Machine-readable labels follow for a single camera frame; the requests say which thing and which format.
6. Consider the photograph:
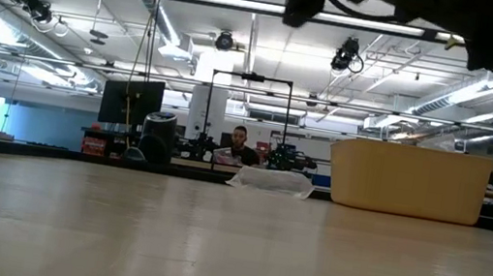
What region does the clear plastic bag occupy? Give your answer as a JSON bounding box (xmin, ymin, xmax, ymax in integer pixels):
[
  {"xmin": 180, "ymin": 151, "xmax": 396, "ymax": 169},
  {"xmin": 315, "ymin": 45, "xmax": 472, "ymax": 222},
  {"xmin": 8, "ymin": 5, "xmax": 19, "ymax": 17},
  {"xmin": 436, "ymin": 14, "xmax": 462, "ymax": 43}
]
[{"xmin": 225, "ymin": 161, "xmax": 318, "ymax": 202}]

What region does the yellow plastic bin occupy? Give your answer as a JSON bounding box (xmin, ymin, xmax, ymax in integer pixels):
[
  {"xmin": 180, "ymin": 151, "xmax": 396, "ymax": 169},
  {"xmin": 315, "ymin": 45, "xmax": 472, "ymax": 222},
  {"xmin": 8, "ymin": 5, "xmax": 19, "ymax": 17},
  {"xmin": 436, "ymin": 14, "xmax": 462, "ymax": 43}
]
[{"xmin": 321, "ymin": 133, "xmax": 493, "ymax": 230}]

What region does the person reading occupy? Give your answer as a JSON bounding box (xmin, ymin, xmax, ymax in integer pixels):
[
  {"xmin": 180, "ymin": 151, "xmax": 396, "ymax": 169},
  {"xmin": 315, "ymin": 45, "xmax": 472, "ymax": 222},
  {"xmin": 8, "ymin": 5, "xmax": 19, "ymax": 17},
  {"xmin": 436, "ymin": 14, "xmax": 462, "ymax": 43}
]
[{"xmin": 211, "ymin": 121, "xmax": 267, "ymax": 170}]

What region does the large black monitor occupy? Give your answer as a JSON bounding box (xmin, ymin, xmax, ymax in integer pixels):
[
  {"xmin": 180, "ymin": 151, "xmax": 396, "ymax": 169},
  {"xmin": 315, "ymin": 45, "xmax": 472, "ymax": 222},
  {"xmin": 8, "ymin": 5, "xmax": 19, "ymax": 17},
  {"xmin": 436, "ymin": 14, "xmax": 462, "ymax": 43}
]
[{"xmin": 96, "ymin": 72, "xmax": 168, "ymax": 133}]

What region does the red boxes stack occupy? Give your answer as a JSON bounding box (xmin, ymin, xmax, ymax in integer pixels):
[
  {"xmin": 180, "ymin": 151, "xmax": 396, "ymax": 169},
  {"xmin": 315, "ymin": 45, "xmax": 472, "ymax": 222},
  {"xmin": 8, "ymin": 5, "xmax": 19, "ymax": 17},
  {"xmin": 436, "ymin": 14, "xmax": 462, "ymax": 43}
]
[{"xmin": 79, "ymin": 135, "xmax": 109, "ymax": 158}]

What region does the black ceiling camera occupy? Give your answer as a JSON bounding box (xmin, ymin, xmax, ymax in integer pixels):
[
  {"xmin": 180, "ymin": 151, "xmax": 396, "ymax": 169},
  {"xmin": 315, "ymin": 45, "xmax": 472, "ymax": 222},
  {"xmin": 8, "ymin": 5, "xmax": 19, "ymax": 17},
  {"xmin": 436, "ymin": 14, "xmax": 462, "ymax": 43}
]
[
  {"xmin": 328, "ymin": 34, "xmax": 370, "ymax": 77},
  {"xmin": 213, "ymin": 29, "xmax": 238, "ymax": 54},
  {"xmin": 1, "ymin": 0, "xmax": 56, "ymax": 26}
]

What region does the black background rig frame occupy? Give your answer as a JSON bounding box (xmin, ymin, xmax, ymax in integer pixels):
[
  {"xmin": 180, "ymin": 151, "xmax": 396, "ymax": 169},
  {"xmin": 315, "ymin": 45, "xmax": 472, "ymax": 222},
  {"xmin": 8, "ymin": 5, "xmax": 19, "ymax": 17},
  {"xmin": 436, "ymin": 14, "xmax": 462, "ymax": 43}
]
[{"xmin": 201, "ymin": 66, "xmax": 296, "ymax": 149}]

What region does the black hanging cable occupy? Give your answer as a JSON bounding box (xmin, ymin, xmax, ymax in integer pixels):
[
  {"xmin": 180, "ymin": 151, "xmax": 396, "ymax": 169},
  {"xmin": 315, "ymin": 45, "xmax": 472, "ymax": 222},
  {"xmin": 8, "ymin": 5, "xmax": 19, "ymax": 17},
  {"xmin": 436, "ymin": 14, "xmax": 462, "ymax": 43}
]
[{"xmin": 124, "ymin": 0, "xmax": 167, "ymax": 95}]

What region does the yellow hanging cable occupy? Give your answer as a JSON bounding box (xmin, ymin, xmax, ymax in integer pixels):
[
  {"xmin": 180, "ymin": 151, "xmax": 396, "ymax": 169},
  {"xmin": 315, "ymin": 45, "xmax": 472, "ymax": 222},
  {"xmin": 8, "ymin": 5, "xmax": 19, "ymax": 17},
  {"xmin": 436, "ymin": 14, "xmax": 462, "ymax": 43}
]
[{"xmin": 116, "ymin": 93, "xmax": 140, "ymax": 150}]

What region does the black aluminium table frame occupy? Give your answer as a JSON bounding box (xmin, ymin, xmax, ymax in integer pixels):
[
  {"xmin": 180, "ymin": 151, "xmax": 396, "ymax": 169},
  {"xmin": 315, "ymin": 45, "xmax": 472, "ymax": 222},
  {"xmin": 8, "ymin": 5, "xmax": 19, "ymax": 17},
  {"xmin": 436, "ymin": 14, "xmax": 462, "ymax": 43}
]
[{"xmin": 0, "ymin": 138, "xmax": 493, "ymax": 234}]

